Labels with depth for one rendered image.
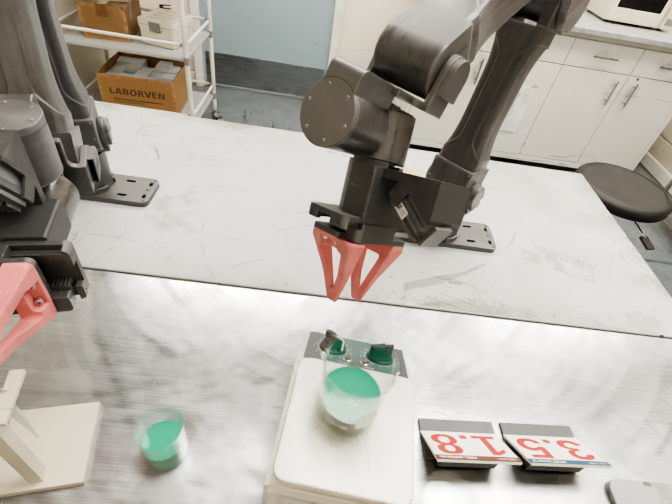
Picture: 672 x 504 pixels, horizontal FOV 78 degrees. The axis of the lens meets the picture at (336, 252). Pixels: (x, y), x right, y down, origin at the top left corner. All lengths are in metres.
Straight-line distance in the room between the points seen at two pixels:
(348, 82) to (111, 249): 0.46
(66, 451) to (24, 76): 0.37
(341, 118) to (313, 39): 2.90
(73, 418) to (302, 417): 0.24
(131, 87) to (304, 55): 1.27
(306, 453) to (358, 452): 0.05
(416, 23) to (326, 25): 2.79
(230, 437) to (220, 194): 0.44
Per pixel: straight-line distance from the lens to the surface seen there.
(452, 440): 0.52
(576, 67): 2.99
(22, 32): 0.54
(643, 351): 0.78
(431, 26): 0.44
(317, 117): 0.37
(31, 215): 0.45
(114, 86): 2.63
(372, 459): 0.41
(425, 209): 0.36
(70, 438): 0.52
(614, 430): 0.66
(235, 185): 0.80
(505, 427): 0.57
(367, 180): 0.40
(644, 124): 3.38
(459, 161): 0.65
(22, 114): 0.46
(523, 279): 0.76
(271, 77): 3.37
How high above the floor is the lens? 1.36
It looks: 43 degrees down
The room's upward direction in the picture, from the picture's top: 11 degrees clockwise
